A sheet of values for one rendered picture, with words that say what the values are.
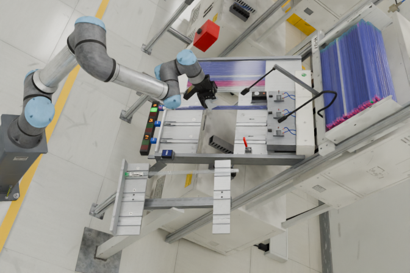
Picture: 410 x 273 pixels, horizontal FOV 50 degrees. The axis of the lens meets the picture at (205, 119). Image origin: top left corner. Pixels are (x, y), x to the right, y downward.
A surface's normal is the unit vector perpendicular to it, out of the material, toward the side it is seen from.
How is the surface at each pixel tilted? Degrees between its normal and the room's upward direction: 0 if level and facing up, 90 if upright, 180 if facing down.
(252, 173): 0
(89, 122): 0
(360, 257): 90
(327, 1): 90
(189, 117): 43
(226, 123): 0
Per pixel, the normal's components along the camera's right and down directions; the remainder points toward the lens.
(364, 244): -0.80, -0.45
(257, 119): -0.13, -0.65
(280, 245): 0.58, -0.47
